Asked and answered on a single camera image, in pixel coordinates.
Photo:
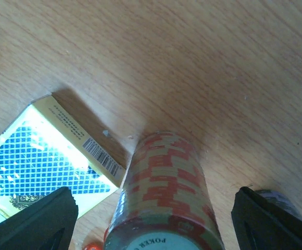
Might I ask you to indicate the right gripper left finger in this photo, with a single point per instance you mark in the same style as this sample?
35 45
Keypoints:
47 224

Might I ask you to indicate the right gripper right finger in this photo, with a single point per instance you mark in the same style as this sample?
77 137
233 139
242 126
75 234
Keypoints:
259 224

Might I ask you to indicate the orange poker chip stack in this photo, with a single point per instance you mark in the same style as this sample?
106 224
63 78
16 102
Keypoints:
164 203

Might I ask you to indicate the red die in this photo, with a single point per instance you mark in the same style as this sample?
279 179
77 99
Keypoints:
94 246

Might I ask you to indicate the blue playing card box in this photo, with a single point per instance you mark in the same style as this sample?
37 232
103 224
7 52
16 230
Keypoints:
44 149

